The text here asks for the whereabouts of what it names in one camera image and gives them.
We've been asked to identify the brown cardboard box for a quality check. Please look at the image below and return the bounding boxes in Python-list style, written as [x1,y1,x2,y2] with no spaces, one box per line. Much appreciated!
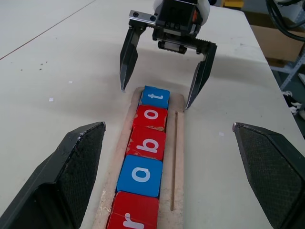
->
[245,10,305,64]

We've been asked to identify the red letter o block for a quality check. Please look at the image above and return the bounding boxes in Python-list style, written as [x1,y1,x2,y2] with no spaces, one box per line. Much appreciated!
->
[132,104,169,132]

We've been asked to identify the red letter b block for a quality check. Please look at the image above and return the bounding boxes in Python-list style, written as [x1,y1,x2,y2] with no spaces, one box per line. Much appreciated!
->
[125,126,167,162]

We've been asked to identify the blue letter a block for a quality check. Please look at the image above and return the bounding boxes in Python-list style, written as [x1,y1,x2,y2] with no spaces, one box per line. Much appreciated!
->
[116,154,163,198]

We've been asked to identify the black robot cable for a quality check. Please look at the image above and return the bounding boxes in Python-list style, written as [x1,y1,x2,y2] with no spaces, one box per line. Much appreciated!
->
[265,0,305,43]

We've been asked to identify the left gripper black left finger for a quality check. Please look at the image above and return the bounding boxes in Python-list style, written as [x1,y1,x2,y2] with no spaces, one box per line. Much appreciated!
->
[0,121,107,229]

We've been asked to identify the red letter r block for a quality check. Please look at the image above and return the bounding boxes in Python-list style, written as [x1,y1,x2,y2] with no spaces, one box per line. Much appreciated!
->
[106,191,160,229]

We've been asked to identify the black and white shoes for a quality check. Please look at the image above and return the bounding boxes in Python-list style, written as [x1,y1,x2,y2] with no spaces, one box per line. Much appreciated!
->
[282,90,302,117]

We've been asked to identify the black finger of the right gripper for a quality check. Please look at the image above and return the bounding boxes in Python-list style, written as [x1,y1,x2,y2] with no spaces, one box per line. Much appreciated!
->
[119,25,146,93]
[185,43,218,110]

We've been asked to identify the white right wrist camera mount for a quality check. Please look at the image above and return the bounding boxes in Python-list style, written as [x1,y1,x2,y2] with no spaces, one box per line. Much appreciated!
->
[153,0,212,26]

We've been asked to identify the long wooden letter tray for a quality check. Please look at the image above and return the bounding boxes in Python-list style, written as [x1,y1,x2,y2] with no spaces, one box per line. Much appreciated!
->
[91,86,186,229]

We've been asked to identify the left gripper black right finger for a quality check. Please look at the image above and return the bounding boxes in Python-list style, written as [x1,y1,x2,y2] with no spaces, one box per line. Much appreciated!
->
[232,122,305,229]

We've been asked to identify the yellow box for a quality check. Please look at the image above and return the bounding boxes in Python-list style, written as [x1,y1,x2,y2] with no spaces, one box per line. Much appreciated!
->
[220,0,244,10]

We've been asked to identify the grey metal shelf frame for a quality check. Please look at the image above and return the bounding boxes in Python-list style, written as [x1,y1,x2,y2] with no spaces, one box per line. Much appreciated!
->
[270,45,305,93]

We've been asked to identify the blue letter t block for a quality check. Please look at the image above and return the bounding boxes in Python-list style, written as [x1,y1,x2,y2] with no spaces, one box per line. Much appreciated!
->
[140,85,171,110]

